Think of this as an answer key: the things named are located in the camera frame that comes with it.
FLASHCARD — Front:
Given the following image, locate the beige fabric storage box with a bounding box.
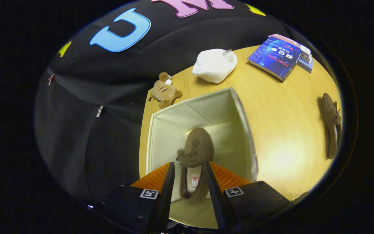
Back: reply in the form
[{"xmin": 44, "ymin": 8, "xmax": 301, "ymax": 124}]
[{"xmin": 146, "ymin": 87, "xmax": 259, "ymax": 229}]

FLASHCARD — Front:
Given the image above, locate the light blue book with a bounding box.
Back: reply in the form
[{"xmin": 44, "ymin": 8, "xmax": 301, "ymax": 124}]
[{"xmin": 297, "ymin": 58, "xmax": 313, "ymax": 74}]

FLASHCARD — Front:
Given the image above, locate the pink cover book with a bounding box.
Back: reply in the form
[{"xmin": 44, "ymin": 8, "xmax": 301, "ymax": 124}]
[{"xmin": 269, "ymin": 34, "xmax": 312, "ymax": 64}]

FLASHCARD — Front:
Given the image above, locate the blue cover book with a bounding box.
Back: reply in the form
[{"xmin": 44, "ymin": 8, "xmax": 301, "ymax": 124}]
[{"xmin": 247, "ymin": 36, "xmax": 302, "ymax": 82}]

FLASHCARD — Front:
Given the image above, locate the brown fuzzy slipper shoe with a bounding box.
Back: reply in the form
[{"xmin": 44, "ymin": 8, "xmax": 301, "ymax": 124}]
[
  {"xmin": 321, "ymin": 93, "xmax": 342, "ymax": 160},
  {"xmin": 176, "ymin": 127, "xmax": 214, "ymax": 199}
]

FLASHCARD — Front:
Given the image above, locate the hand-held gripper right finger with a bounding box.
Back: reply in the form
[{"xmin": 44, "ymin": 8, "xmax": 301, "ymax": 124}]
[{"xmin": 204, "ymin": 161, "xmax": 294, "ymax": 231}]

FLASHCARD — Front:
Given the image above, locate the white plush toy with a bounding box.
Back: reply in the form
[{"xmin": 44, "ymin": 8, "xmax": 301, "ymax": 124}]
[{"xmin": 192, "ymin": 49, "xmax": 238, "ymax": 84}]

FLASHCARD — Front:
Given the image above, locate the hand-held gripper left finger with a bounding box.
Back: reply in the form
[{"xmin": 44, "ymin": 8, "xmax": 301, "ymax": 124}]
[{"xmin": 93, "ymin": 162, "xmax": 176, "ymax": 234}]

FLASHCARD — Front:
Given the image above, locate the brown striped plush toy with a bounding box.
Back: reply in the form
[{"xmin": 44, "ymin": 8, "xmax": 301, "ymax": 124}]
[{"xmin": 148, "ymin": 72, "xmax": 183, "ymax": 109}]

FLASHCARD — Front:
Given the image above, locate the black backdrop cloth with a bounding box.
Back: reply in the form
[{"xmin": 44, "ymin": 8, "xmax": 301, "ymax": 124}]
[{"xmin": 34, "ymin": 0, "xmax": 294, "ymax": 208}]

